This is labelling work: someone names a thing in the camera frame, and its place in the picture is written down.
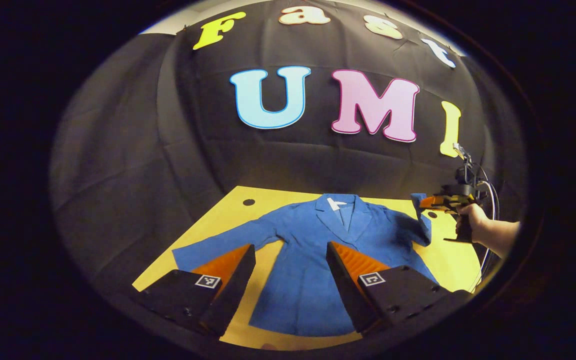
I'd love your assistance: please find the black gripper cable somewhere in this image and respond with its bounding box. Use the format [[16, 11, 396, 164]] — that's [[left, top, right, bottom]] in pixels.
[[470, 162, 501, 293]]

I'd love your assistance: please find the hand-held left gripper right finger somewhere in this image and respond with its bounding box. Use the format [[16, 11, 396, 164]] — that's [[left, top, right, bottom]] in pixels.
[[326, 241, 474, 335]]

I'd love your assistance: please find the blue jacket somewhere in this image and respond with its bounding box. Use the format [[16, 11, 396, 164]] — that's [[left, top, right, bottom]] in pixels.
[[172, 192, 439, 337]]

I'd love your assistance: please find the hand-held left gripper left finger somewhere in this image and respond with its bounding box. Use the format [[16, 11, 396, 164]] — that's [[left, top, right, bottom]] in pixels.
[[133, 244, 257, 338]]

